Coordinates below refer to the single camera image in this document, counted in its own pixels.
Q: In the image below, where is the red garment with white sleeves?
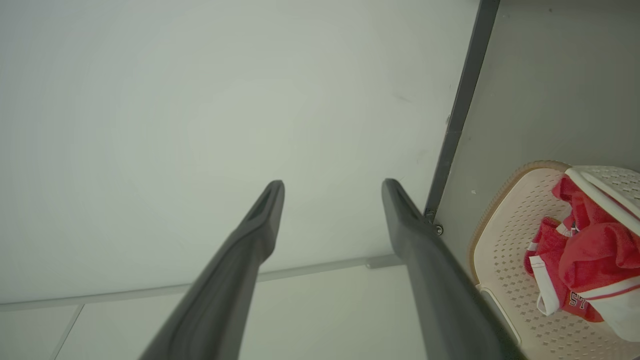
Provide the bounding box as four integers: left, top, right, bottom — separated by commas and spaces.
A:
551, 175, 640, 343

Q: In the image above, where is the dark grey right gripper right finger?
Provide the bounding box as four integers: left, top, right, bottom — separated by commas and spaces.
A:
381, 178, 526, 360

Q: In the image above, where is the cream perforated laundry basket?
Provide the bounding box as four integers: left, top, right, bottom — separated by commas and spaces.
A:
467, 160, 640, 360

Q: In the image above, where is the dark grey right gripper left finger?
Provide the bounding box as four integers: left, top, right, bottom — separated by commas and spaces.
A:
139, 180, 286, 360

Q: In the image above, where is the black baseboard strip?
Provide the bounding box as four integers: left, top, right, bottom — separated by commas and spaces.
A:
423, 0, 501, 224

